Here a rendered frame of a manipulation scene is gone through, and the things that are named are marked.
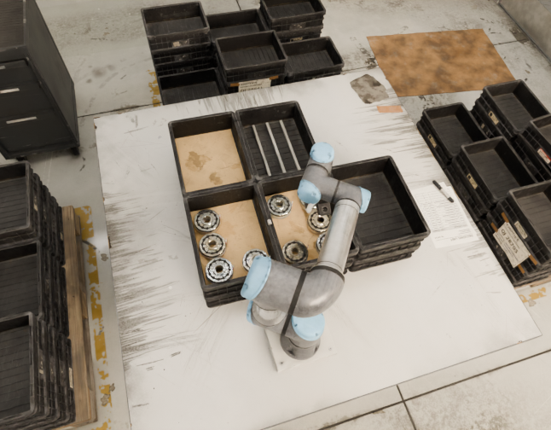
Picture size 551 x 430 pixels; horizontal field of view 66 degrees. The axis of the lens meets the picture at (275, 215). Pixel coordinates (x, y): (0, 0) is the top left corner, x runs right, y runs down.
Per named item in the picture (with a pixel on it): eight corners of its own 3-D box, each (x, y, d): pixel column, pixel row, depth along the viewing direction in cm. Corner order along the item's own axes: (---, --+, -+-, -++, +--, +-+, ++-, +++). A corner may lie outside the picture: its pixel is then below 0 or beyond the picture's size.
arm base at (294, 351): (323, 357, 156) (328, 349, 148) (283, 363, 154) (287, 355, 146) (315, 317, 164) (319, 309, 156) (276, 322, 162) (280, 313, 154)
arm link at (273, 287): (283, 338, 150) (293, 311, 99) (244, 323, 151) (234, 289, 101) (294, 306, 154) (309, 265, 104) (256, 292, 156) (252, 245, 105)
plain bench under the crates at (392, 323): (465, 368, 229) (543, 335, 168) (170, 468, 198) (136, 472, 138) (354, 145, 304) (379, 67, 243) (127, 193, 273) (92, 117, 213)
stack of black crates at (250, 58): (271, 83, 311) (274, 29, 272) (283, 112, 297) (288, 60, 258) (217, 91, 303) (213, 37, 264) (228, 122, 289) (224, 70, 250)
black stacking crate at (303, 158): (321, 183, 186) (325, 167, 176) (256, 196, 181) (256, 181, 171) (294, 118, 205) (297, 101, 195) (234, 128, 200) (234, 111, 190)
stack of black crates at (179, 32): (205, 55, 322) (200, 0, 283) (215, 82, 308) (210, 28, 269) (153, 64, 314) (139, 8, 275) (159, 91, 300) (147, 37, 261)
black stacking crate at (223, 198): (281, 281, 162) (283, 270, 152) (205, 300, 157) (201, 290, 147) (255, 197, 181) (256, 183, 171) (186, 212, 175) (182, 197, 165)
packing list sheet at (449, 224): (482, 239, 189) (483, 238, 189) (437, 251, 185) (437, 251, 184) (447, 181, 205) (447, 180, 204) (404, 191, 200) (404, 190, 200)
